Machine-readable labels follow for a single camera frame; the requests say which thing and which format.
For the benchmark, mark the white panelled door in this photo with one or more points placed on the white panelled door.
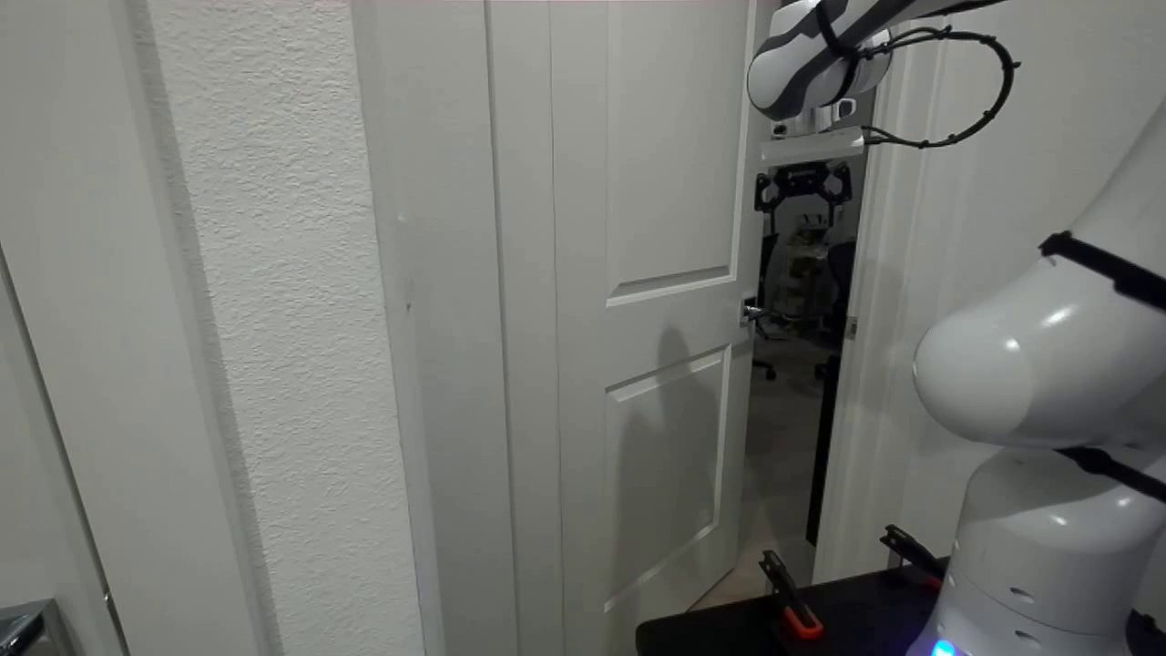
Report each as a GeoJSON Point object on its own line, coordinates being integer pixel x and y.
{"type": "Point", "coordinates": [658, 364]}

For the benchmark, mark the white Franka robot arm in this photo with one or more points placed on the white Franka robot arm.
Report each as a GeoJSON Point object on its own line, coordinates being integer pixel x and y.
{"type": "Point", "coordinates": [1045, 387]}

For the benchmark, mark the black robot base board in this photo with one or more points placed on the black robot base board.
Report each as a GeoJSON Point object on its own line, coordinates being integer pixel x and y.
{"type": "Point", "coordinates": [851, 621]}

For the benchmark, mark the black orange spring clamp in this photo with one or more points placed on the black orange spring clamp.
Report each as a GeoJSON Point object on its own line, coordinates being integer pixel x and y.
{"type": "Point", "coordinates": [790, 599]}
{"type": "Point", "coordinates": [913, 553]}

